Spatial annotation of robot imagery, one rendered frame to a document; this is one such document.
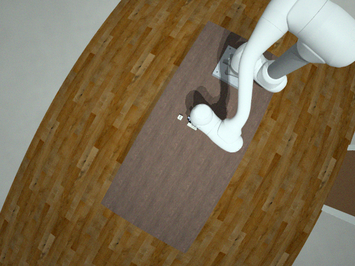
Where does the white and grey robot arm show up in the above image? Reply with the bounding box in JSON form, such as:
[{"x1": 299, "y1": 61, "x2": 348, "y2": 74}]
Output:
[{"x1": 190, "y1": 0, "x2": 355, "y2": 152}]

